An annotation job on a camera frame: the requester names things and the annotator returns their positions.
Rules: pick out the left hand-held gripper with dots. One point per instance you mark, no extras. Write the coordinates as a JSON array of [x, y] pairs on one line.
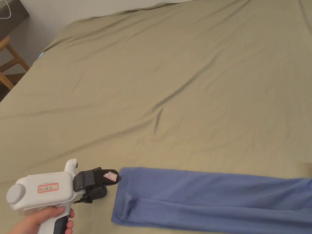
[[48, 195]]

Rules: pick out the blue garment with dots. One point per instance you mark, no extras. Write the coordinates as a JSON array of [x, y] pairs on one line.
[[195, 197]]

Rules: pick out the person's left hand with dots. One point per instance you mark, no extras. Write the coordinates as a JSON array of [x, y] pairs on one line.
[[31, 223]]

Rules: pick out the bed with beige sheet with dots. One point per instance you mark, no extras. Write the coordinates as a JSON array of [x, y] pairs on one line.
[[170, 85]]

